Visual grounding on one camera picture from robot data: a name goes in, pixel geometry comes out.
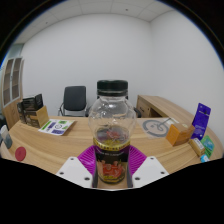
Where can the clear black-capped drink bottle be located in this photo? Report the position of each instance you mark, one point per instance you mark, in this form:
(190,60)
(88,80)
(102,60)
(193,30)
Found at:
(111,116)

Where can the white printed leaflet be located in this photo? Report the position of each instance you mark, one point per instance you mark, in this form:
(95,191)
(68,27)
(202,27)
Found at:
(56,127)

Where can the wooden side desk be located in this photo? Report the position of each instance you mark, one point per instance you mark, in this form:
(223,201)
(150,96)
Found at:
(156,105)

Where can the green package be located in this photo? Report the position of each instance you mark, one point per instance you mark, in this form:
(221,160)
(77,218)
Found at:
(208,146)

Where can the small blue package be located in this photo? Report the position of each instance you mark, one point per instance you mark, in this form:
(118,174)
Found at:
(204,158)

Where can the orange box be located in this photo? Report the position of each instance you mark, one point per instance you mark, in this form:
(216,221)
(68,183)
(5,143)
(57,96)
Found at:
(180,134)

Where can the purple card package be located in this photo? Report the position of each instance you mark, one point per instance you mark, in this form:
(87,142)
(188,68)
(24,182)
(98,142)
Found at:
(201,121)

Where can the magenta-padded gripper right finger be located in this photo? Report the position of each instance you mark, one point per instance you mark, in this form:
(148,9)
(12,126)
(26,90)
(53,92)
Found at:
(150,170)

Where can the small tan box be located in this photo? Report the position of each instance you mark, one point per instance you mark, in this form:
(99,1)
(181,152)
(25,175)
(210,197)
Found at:
(197,146)

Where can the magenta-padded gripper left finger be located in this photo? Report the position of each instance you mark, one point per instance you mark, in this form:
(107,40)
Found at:
(74,170)

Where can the wooden shelf cabinet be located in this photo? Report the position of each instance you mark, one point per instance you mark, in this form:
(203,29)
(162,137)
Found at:
(11,113)

